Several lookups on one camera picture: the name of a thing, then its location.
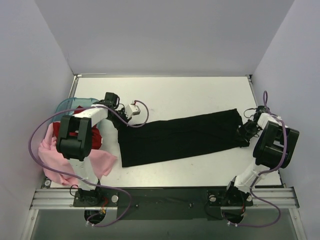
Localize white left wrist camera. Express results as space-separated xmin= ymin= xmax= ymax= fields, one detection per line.
xmin=124 ymin=101 xmax=141 ymax=119

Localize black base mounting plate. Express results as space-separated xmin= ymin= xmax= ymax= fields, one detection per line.
xmin=73 ymin=187 xmax=253 ymax=221

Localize black t shirt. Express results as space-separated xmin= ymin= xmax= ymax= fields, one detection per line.
xmin=118 ymin=109 xmax=249 ymax=168

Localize pink t shirt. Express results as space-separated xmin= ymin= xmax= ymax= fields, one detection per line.
xmin=38 ymin=123 xmax=117 ymax=186

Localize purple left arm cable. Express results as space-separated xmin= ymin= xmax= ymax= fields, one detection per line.
xmin=28 ymin=99 xmax=150 ymax=228

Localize teal plastic bin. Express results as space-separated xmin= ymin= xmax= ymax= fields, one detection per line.
xmin=55 ymin=97 xmax=99 ymax=113

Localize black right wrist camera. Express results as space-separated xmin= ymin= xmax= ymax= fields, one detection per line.
xmin=243 ymin=105 xmax=266 ymax=122

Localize red t shirt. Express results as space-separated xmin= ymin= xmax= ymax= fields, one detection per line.
xmin=53 ymin=121 xmax=103 ymax=150

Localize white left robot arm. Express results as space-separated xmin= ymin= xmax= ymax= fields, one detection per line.
xmin=56 ymin=92 xmax=129 ymax=206

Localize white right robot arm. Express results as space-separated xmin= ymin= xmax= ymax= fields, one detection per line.
xmin=223 ymin=112 xmax=300 ymax=205

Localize aluminium front rail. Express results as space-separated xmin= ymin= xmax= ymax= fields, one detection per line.
xmin=30 ymin=188 xmax=300 ymax=210

